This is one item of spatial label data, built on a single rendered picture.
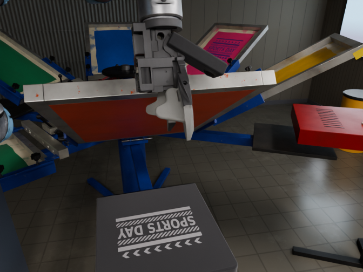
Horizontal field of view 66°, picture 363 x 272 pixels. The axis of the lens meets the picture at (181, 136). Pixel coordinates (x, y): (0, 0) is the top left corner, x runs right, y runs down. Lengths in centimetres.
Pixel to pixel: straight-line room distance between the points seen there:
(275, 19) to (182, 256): 473
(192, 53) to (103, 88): 24
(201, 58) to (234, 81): 23
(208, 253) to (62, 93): 69
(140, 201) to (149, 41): 86
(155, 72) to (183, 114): 9
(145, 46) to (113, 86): 18
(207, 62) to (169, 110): 12
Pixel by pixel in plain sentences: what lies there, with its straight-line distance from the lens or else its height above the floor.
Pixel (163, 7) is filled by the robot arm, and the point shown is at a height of 170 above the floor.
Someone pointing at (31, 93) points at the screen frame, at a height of 154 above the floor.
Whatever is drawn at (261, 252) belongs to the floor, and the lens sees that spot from 239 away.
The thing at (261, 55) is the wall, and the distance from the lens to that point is 532.
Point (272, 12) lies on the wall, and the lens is 531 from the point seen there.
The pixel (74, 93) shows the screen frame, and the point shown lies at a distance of 65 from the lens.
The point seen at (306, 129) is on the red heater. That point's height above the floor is 110.
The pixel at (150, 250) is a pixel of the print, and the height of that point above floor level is 95.
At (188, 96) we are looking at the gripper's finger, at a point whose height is 158.
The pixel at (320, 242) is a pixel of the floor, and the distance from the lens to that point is 262.
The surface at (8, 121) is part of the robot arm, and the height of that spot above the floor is 138.
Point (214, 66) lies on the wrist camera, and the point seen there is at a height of 161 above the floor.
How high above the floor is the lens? 171
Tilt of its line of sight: 25 degrees down
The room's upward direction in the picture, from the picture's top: straight up
